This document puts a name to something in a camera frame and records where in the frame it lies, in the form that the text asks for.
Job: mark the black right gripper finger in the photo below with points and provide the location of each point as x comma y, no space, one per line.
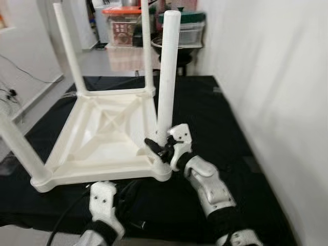
154,145

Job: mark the white plastic children table top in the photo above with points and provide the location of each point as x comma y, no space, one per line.
102,138

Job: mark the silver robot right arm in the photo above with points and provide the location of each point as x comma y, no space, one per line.
210,189

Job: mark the black tablecloth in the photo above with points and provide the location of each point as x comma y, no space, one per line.
230,154

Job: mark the beige lace covered bench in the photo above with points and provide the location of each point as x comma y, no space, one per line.
128,57

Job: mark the black round stool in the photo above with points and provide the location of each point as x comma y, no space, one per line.
184,51

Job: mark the black plastic bag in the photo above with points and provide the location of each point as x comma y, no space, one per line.
139,33

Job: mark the red printed cardboard box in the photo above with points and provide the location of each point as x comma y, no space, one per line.
123,33

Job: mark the green round pot lid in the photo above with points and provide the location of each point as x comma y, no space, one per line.
192,16

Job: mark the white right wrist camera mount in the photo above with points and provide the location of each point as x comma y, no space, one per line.
180,137

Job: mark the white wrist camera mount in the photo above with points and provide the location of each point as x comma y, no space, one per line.
180,137
102,205

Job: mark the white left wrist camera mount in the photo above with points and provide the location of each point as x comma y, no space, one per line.
102,205

